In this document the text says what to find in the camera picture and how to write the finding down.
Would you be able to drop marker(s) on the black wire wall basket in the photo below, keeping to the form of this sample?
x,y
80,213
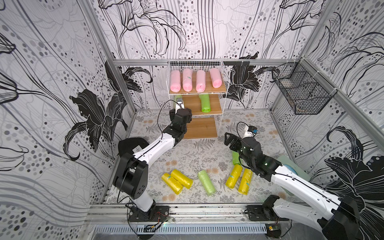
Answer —
x,y
303,92

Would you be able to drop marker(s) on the white wire wooden shelf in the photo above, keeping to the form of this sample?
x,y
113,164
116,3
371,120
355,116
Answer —
x,y
203,125

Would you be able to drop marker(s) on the white slotted cable duct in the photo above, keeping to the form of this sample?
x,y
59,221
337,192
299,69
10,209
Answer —
x,y
184,229

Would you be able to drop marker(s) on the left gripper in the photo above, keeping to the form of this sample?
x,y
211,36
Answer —
x,y
187,115

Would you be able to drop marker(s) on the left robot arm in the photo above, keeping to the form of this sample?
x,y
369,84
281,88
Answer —
x,y
137,156

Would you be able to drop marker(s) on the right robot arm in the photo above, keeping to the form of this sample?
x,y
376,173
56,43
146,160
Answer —
x,y
336,218

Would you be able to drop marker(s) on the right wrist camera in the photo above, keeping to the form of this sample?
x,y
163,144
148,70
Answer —
x,y
250,131

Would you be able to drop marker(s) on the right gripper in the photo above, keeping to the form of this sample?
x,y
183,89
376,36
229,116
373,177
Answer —
x,y
235,141

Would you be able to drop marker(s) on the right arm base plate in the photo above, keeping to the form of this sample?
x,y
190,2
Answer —
x,y
257,213

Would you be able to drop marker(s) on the pink trash bag roll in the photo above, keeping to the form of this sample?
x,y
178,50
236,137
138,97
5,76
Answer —
x,y
187,80
216,77
200,81
175,81

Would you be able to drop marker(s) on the green trash bag roll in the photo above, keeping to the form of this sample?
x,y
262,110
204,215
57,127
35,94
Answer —
x,y
206,182
178,99
236,158
205,103

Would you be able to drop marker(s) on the green tissue box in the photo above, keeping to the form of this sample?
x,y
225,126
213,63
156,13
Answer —
x,y
294,168

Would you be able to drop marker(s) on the yellow trash bag roll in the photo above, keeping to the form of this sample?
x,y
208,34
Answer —
x,y
172,183
245,182
234,176
182,179

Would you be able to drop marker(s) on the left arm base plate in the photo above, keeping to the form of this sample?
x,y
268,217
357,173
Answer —
x,y
155,214

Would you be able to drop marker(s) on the black baseball cap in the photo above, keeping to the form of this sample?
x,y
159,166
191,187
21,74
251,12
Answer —
x,y
128,145

